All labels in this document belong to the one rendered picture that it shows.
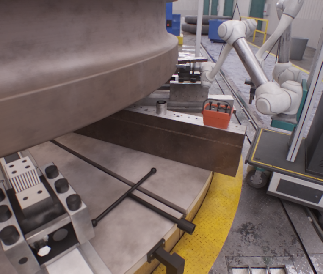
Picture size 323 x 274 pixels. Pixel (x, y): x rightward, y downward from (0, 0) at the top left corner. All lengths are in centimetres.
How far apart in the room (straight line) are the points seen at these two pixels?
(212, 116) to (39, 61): 109
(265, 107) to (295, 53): 730
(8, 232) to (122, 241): 60
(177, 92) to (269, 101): 131
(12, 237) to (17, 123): 48
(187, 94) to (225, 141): 113
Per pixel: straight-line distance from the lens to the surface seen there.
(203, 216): 189
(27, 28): 126
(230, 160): 171
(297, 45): 877
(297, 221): 211
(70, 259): 119
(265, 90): 161
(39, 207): 106
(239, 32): 178
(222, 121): 159
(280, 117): 182
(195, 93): 263
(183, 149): 178
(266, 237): 190
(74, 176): 184
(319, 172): 207
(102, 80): 131
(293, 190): 209
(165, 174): 174
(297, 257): 189
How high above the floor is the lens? 143
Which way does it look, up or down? 31 degrees down
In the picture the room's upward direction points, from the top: straight up
